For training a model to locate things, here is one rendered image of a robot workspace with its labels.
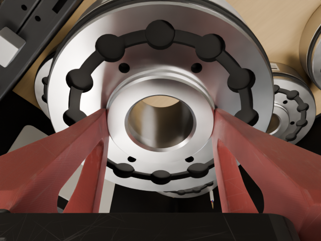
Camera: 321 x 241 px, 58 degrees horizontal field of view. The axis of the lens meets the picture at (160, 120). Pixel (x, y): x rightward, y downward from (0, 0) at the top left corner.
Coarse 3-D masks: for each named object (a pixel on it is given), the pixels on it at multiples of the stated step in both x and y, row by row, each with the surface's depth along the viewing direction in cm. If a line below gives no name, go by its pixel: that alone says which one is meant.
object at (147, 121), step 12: (132, 108) 14; (144, 108) 16; (156, 108) 16; (168, 108) 16; (180, 108) 16; (132, 120) 14; (144, 120) 15; (156, 120) 15; (168, 120) 15; (180, 120) 15; (144, 132) 14; (156, 132) 15; (168, 132) 14; (180, 132) 14
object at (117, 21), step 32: (160, 0) 10; (96, 32) 11; (128, 32) 11; (160, 32) 11; (192, 32) 11; (224, 32) 11; (64, 64) 12; (96, 64) 12; (128, 64) 12; (160, 64) 12; (192, 64) 12; (224, 64) 12; (256, 64) 11; (64, 96) 12; (96, 96) 12; (224, 96) 12; (256, 96) 12; (64, 128) 13; (256, 128) 13; (128, 160) 15; (192, 160) 15
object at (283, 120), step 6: (276, 108) 28; (282, 108) 28; (276, 114) 28; (282, 114) 28; (288, 114) 28; (282, 120) 29; (288, 120) 29; (276, 126) 30; (282, 126) 29; (288, 126) 29; (270, 132) 30; (276, 132) 30; (282, 132) 30
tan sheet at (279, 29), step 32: (256, 0) 25; (288, 0) 25; (320, 0) 25; (64, 32) 28; (256, 32) 27; (288, 32) 27; (288, 64) 29; (32, 96) 33; (160, 96) 32; (320, 96) 31
